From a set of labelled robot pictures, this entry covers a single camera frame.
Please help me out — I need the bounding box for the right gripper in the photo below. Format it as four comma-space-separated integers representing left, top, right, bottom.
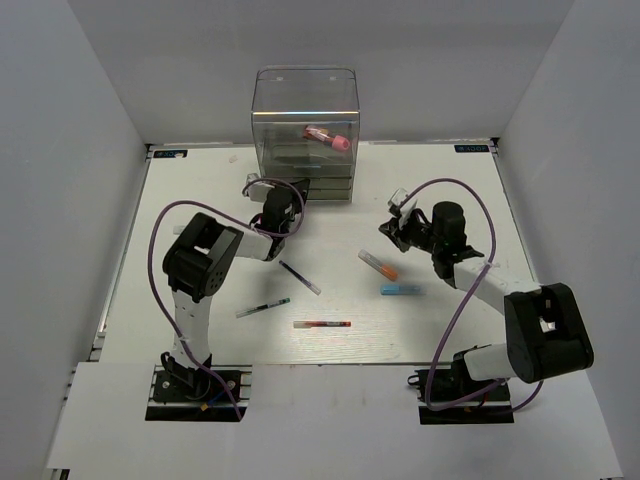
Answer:
380, 210, 444, 254

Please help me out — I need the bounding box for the pink glue bottle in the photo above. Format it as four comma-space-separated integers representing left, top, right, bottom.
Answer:
303, 125, 351, 152

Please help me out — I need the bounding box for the clear drawer organizer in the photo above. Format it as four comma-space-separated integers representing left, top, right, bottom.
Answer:
249, 67, 362, 201

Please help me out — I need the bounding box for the clear organizer lid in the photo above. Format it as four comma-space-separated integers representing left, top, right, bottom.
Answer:
251, 65, 360, 113

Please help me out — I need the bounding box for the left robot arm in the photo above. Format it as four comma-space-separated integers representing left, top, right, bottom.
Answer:
161, 175, 311, 399

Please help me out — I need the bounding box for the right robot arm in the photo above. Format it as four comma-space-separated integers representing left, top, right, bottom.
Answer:
379, 200, 595, 399

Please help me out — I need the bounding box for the orange capped marker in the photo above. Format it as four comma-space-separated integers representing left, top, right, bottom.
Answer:
358, 249, 398, 282

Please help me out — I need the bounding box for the blue eraser case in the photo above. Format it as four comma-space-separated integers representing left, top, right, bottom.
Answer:
380, 284, 423, 296

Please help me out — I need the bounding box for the purple pen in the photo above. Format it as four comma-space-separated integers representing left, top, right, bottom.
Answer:
279, 260, 321, 296

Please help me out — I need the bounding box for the green pen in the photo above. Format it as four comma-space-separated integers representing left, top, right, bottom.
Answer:
235, 298, 291, 319

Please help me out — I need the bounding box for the red pen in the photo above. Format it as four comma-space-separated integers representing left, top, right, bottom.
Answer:
293, 321, 352, 329

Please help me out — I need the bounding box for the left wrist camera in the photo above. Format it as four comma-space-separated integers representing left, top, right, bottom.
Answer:
242, 173, 272, 203

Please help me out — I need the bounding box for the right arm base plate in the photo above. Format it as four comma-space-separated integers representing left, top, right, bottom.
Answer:
407, 368, 516, 426

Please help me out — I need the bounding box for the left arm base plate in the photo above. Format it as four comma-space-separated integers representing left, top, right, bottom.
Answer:
145, 365, 252, 423

